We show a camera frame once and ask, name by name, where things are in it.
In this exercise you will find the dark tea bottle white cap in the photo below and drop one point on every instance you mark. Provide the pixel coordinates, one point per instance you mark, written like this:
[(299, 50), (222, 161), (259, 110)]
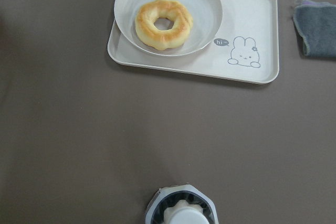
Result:
[(180, 204)]

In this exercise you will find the cream rabbit tray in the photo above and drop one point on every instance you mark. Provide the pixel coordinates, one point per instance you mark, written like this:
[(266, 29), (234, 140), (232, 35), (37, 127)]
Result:
[(245, 48)]

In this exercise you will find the white round plate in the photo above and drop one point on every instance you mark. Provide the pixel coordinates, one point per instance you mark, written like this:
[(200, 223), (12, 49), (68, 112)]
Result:
[(207, 18)]

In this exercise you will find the glazed donut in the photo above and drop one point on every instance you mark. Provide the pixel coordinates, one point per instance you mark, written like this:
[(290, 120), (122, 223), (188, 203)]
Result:
[(163, 24)]

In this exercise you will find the grey folded cloth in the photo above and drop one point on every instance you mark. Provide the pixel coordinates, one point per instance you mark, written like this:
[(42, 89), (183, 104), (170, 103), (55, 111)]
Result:
[(315, 23)]

